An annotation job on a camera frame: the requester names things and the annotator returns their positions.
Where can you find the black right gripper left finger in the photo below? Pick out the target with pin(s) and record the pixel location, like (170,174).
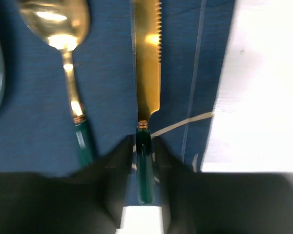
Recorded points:
(109,174)

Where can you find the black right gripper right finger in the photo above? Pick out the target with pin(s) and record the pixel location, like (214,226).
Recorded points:
(177,191)

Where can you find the blue fabric placemat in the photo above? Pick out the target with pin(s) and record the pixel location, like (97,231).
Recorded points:
(36,129)

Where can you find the gold spoon dark handle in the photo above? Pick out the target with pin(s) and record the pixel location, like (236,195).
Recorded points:
(63,25)

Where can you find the gold knife dark handle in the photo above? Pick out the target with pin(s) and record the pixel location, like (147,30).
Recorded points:
(147,44)

